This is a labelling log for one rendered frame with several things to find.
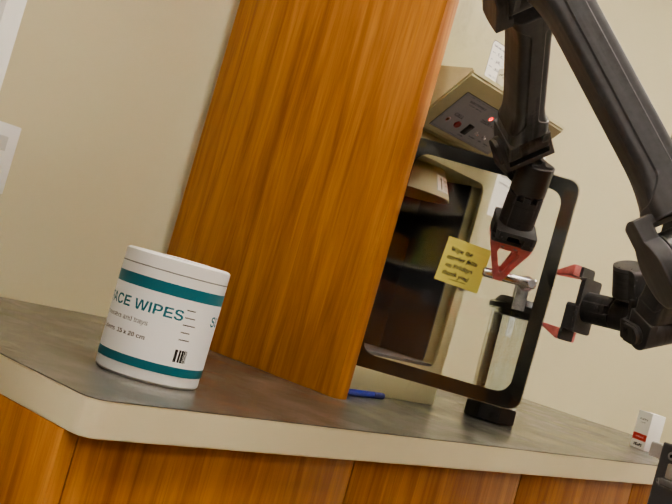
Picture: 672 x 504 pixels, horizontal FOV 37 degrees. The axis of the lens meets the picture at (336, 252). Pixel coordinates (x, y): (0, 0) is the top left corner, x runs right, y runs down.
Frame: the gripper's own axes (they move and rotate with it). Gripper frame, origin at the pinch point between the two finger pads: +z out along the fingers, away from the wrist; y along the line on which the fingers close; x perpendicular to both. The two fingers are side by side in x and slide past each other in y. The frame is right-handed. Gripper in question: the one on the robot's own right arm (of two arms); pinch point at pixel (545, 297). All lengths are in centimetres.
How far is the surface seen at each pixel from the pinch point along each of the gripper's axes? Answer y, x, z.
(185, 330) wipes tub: -19, 92, -8
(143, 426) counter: -28, 103, -19
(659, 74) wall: 86, -129, 55
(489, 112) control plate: 27.2, 29.1, 3.0
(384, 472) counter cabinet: -32, 56, -15
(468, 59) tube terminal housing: 36.8, 27.8, 11.4
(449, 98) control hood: 26.2, 39.5, 4.1
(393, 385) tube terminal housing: -23.2, 23.0, 12.0
